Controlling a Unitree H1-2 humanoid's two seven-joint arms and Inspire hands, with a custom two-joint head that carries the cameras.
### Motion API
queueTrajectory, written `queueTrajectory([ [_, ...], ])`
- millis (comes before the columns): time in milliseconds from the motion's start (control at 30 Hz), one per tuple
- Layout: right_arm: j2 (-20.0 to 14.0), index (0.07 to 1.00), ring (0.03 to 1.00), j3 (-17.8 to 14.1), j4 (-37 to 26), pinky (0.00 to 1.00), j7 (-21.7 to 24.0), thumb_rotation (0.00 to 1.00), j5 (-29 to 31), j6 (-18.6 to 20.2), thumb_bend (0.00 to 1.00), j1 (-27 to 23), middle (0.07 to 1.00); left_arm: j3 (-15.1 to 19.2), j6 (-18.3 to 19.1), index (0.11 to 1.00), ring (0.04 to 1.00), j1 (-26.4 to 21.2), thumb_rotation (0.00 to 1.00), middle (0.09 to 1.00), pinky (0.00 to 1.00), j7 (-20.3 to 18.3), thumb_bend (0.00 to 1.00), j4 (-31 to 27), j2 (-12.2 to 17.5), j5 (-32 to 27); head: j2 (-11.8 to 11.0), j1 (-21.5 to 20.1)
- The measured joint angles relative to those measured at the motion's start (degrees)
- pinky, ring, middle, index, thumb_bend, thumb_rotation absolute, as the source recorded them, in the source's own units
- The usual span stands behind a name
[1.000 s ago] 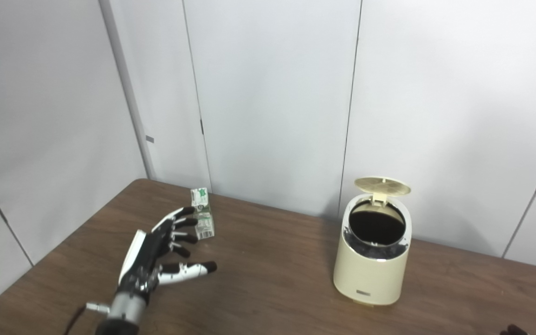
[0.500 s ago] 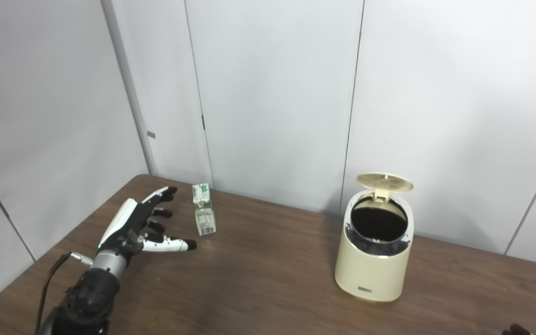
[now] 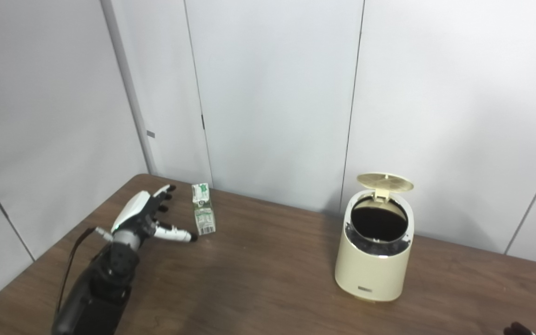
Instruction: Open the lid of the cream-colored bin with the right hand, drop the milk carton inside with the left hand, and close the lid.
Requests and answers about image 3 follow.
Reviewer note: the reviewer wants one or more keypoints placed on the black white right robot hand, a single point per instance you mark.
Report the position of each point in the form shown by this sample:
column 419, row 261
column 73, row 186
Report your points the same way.
column 519, row 330

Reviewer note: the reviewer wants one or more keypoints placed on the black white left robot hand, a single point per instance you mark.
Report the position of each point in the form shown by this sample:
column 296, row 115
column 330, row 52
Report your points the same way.
column 133, row 214

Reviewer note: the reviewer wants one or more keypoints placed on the green white milk carton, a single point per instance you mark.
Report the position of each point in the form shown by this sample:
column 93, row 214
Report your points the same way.
column 204, row 218

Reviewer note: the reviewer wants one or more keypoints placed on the cream-colored round bin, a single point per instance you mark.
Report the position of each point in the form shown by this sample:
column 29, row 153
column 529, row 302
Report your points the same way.
column 372, row 270

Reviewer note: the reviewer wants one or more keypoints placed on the cream round bin lid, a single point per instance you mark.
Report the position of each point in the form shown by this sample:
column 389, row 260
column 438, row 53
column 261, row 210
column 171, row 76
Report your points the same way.
column 384, row 181

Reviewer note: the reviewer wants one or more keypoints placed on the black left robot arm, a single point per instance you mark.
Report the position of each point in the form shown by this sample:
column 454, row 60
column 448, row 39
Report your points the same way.
column 96, row 293

